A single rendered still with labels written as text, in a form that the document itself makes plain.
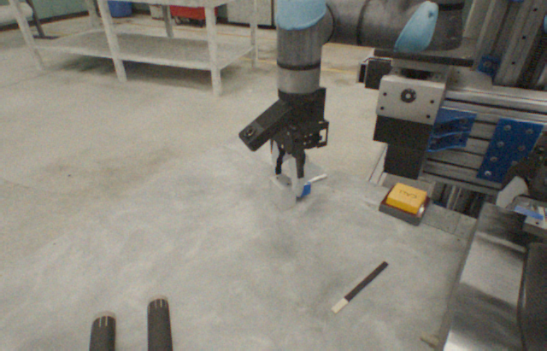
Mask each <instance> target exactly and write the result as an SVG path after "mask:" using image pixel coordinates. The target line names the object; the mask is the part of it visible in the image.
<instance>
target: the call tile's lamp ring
mask: <svg viewBox="0 0 547 351"><path fill-rule="evenodd" d="M394 187H395V185H394V184H393V185H392V187H391V188H390V190H389V191H388V193H387V194H386V196H385V197H384V199H383V200H382V202H381V203H380V204H382V205H385V206H387V207H389V208H395V209H396V210H399V211H402V212H404V213H406V214H410V215H413V216H415V217H417V219H420V218H421V215H422V214H423V212H424V210H425V208H426V205H427V204H428V203H429V201H430V199H431V197H428V196H426V200H425V202H424V204H423V206H422V208H421V210H420V212H418V214H413V213H411V212H409V211H406V210H404V209H401V208H398V207H394V206H392V205H390V204H387V203H385V201H386V200H387V197H388V196H389V194H390V193H391V191H392V190H393V188H394Z"/></svg>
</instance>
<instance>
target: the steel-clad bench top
mask: <svg viewBox="0 0 547 351"><path fill-rule="evenodd" d="M309 162H310V163H311V164H315V165H317V166H319V168H320V172H319V174H318V175H317V176H319V175H322V174H324V173H325V174H326V175H327V178H326V179H323V180H321V181H318V182H316V183H313V184H311V193H310V194H309V195H306V196H303V197H300V198H298V199H297V205H295V206H293V207H290V208H287V209H284V210H282V211H281V210H280V209H279V208H278V207H277V206H276V205H275V203H274V202H273V201H272V200H271V199H270V195H269V178H270V177H273V176H275V175H276V174H275V173H274V167H273V163H272V155H271V149H270V147H268V145H266V144H263V146H262V147H261V148H260V149H259V150H257V152H252V151H249V150H248V149H247V146H246V145H245V144H244V143H243V142H242V140H241V139H240V138H239V136H238V135H236V134H235V135H233V136H231V137H230V138H228V139H227V140H225V141H223V142H221V143H219V144H217V145H216V146H214V147H213V148H211V149H210V150H208V151H206V152H205V153H203V154H201V155H200V156H198V157H197V158H195V159H193V160H191V161H189V162H187V163H186V164H185V165H183V166H182V167H178V168H177V169H175V170H173V171H172V172H170V173H168V174H167V175H165V176H163V177H162V178H159V179H158V180H157V181H155V182H153V183H152V184H148V185H147V187H145V188H143V189H142V190H140V191H138V192H137V193H135V194H133V195H132V196H129V197H128V198H126V199H124V200H122V201H121V202H118V203H117V204H115V205H114V206H113V207H111V208H108V209H106V210H104V211H102V212H101V213H100V214H99V215H98V216H96V217H94V218H92V219H89V220H87V221H86V222H85V223H83V224H82V225H79V226H77V227H76V228H74V229H72V230H71V231H68V232H67V234H65V235H63V236H62V237H58V238H57V239H56V240H54V241H52V242H51V243H47V244H46V245H44V246H43V247H41V248H40V249H39V250H36V251H35V252H33V253H31V254H30V255H28V256H25V257H24V258H22V259H20V260H18V261H16V262H15V263H14V264H13V265H11V266H9V267H6V268H4V269H3V270H2V271H0V351H89V349H90V340H91V322H92V318H94V317H95V315H96V314H98V313H100V312H104V311H109V312H111V311H112V313H114V314H115V317H116V325H115V351H148V345H147V317H148V301H149V299H150V298H151V297H152V296H153V295H157V294H161V295H165V296H166V297H167V298H168V303H169V309H168V310H170V313H169V318H170V327H171V336H172V344H173V351H433V348H431V347H430V346H428V343H426V342H423V341H422V340H421V339H420V337H421V332H422V331H426V333H427V334H429V335H432V334H434V335H436V336H438V333H439V331H440V327H441V324H442V322H443V319H444V315H445V311H446V308H447V305H448V302H449V299H450V295H451V292H452V290H453V287H454V283H455V281H456V276H457V273H458V271H459V268H460V265H461V261H462V257H463V254H464V251H465V248H466V246H467V243H468V239H469V237H470V234H471V231H472V230H473V228H474V226H475V224H476V222H477V219H473V218H470V217H468V216H466V215H463V214H458V213H455V211H453V210H450V209H448V208H443V207H440V206H438V205H435V204H432V203H429V206H428V208H427V210H426V212H425V214H424V215H423V218H422V220H421V222H420V224H419V226H415V225H411V224H410V223H407V222H405V221H402V220H401V219H399V218H396V217H393V216H390V215H389V214H385V213H382V212H380V211H379V204H380V203H381V201H382V200H383V199H384V197H385V195H386V194H387V192H388V191H389V190H390V189H387V188H385V186H382V185H379V184H376V183H373V182H370V181H367V180H364V179H361V178H358V177H355V176H352V175H349V174H347V173H343V172H340V171H338V170H334V169H331V168H330V167H325V166H322V165H320V164H317V163H315V162H312V161H309ZM317 176H316V177H317ZM460 217H461V218H460ZM459 220H460V221H459ZM458 222H459V223H458ZM456 224H458V225H456ZM456 226H457V227H456ZM454 231H455V232H454ZM453 233H454V234H453ZM383 261H384V262H386V263H388V264H389V266H388V267H386V268H385V269H384V270H383V271H381V272H380V273H379V274H378V275H377V276H376V277H375V278H374V279H373V280H372V281H370V282H369V284H368V285H367V286H366V287H365V288H364V289H363V290H362V291H361V292H360V293H358V294H357V295H356V296H355V297H353V298H352V299H351V300H350V301H349V302H348V303H347V304H346V305H344V306H343V307H342V308H341V309H340V310H339V311H338V313H337V314H335V313H334V312H333V310H332V307H333V306H335V305H336V304H337V303H338V302H339V301H340V300H341V299H342V298H344V297H345V296H346V295H347V294H348V293H349V292H350V291H352V290H353V289H354V288H355V287H356V286H357V285H358V284H359V283H360V282H361V281H362V280H363V279H364V278H365V277H366V276H367V275H368V274H370V273H371V272H372V271H373V270H374V269H375V268H376V267H377V266H379V265H380V264H381V263H382V262H383Z"/></svg>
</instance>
